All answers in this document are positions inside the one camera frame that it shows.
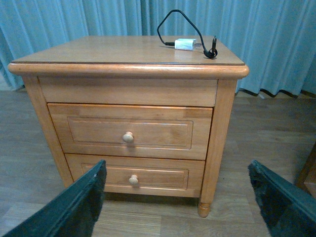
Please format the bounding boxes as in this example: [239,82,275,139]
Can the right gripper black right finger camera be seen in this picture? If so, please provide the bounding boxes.
[248,160,316,237]

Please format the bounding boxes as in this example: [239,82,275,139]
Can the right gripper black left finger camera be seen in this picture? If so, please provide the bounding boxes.
[5,160,107,237]

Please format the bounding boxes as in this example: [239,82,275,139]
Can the wooden drawer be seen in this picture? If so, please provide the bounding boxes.
[65,154,204,198]
[48,103,213,160]

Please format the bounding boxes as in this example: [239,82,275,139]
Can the wooden furniture at right edge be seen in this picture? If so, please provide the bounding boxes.
[295,144,316,198]

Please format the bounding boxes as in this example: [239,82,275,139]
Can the wooden nightstand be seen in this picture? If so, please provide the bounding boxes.
[8,36,249,217]

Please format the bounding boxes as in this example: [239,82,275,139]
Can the grey pleated curtain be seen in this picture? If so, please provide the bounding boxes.
[0,0,316,95]

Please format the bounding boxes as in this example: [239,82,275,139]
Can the white charger adapter on nightstand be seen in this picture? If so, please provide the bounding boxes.
[174,39,201,51]

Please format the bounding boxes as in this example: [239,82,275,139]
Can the black charger cable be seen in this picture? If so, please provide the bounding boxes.
[157,9,219,60]

